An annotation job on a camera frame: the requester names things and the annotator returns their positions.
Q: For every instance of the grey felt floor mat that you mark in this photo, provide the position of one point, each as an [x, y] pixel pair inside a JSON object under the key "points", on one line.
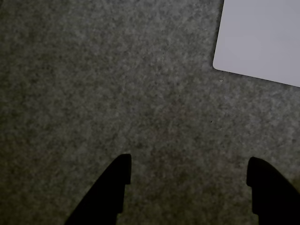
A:
{"points": [[93, 70]]}

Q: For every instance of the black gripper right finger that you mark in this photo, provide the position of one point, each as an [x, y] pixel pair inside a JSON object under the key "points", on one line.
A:
{"points": [[274, 199]]}

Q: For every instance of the white rectangular card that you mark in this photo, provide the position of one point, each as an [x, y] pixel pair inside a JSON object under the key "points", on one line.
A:
{"points": [[257, 35]]}

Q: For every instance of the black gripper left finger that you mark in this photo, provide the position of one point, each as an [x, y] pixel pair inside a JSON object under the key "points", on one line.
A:
{"points": [[110, 192]]}

